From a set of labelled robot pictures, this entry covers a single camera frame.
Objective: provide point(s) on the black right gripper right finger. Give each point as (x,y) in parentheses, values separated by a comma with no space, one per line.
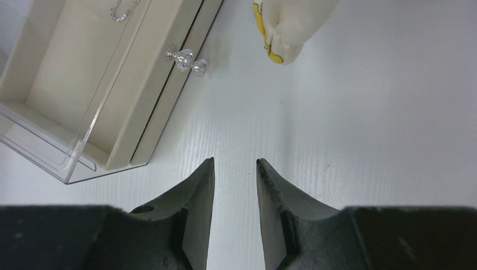
(300,232)

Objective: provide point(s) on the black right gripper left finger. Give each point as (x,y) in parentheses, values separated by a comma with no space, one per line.
(171,231)

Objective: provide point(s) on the clear acrylic box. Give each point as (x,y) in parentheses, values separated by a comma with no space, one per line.
(56,149)

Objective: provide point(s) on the beige ring roll tray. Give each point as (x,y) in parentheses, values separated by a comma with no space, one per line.
(204,13)

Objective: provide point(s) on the crystal flat tray knob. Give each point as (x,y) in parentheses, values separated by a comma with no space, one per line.
(183,58)

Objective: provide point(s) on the cream cartoon print garment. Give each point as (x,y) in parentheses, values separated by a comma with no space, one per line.
(287,25)

